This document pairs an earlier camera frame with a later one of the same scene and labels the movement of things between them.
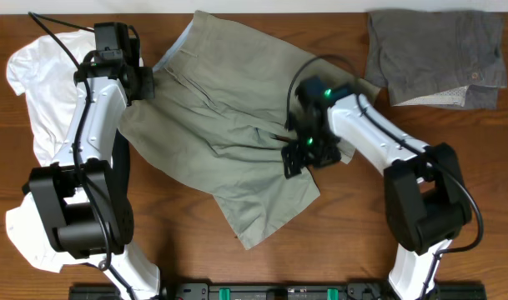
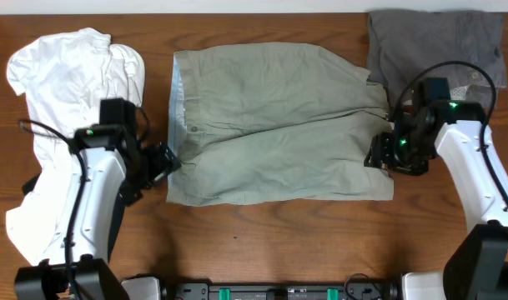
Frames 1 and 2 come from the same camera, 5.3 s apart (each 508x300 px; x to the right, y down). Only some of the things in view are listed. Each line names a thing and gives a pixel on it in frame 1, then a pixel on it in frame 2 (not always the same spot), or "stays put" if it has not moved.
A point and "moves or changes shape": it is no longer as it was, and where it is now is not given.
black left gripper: [148, 90] to [165, 161]
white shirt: [43, 69] stays put
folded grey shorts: [437, 57] stays put
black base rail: [278, 291] stays put
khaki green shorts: [218, 118] moves or changes shape
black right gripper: [294, 157] to [379, 152]
